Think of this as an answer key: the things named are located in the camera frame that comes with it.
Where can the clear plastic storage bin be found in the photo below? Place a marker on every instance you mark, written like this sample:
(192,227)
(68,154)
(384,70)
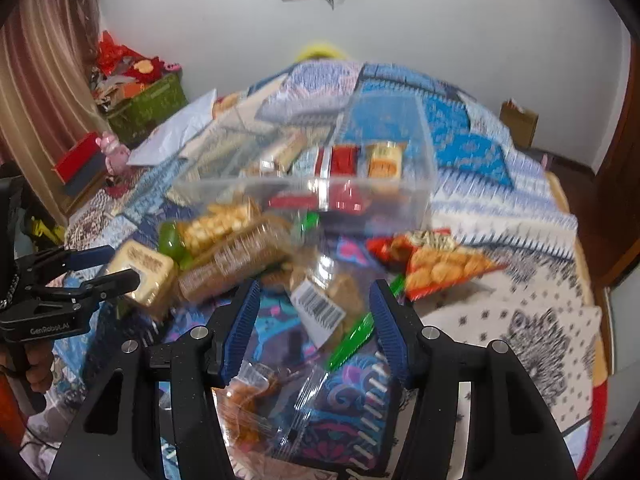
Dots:
(358,204)

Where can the white pillow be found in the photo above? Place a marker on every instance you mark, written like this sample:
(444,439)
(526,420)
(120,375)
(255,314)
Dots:
(171,136)

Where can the brown wooden door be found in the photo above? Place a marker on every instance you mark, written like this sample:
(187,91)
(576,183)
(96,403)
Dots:
(611,237)

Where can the blue patchwork bedspread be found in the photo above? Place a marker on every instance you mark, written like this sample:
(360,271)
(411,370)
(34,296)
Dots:
(539,334)

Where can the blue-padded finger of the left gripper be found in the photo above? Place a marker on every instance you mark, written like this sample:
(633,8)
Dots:
(107,286)
(52,263)

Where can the gold wrapped biscuit pack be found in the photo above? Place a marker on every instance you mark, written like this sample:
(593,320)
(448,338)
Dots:
(156,271)

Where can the pink plush pig toy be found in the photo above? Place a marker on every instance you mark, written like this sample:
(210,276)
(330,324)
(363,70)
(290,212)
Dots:
(115,153)

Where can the green cardboard box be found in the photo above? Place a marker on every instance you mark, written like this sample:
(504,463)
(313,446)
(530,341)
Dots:
(134,119)

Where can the person's left hand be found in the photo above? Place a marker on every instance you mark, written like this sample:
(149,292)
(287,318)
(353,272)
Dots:
(40,357)

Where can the green jelly cup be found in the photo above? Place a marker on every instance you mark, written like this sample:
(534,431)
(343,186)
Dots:
(170,244)

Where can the red flat box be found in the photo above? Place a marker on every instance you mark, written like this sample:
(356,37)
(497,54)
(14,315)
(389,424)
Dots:
(82,166)

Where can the clear bag with barcode label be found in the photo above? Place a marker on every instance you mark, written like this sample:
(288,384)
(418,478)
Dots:
(327,297)

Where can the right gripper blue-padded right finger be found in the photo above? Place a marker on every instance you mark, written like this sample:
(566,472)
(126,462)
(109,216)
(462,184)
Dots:
(427,361)

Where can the green pea snack packet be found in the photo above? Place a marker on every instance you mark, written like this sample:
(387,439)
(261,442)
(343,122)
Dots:
(366,303)

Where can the clear puffed rice snack pack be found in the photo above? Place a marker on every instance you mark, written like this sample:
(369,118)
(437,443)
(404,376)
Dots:
(218,222)

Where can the yellow orange snack packet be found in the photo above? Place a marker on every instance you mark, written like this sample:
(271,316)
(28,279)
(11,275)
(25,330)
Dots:
(385,160)

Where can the striped brown curtain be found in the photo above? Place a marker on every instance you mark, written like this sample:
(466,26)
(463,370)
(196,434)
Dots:
(48,48)

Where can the brown paper bag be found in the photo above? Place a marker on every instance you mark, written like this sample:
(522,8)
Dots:
(521,122)

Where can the red snack packet in bin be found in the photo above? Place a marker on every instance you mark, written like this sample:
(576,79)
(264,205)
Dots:
(344,160)

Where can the yellow round object behind bed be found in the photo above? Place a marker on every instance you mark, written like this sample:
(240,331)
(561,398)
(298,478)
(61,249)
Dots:
(320,51)

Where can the red broad bean snack packet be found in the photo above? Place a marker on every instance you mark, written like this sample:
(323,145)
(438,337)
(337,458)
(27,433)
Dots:
(431,260)

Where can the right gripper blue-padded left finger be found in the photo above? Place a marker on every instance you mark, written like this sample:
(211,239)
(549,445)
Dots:
(205,358)

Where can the brown wafer biscuit pack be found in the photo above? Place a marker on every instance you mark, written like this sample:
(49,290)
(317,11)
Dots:
(263,243)

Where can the clear bag fried snacks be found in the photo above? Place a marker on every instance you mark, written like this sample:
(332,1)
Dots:
(264,411)

